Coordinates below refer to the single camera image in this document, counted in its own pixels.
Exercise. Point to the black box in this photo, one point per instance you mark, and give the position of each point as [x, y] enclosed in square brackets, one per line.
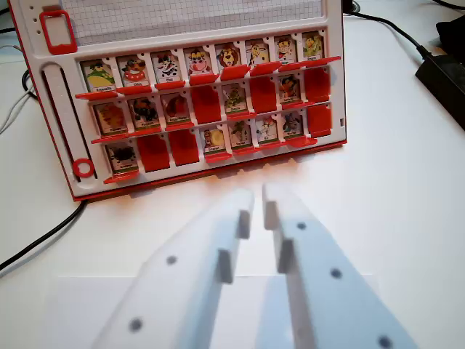
[445, 80]

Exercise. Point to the red and white game board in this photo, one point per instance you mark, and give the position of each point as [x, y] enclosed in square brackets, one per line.
[203, 22]

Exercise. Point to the black soft bag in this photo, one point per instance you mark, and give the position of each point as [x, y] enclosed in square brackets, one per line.
[452, 34]

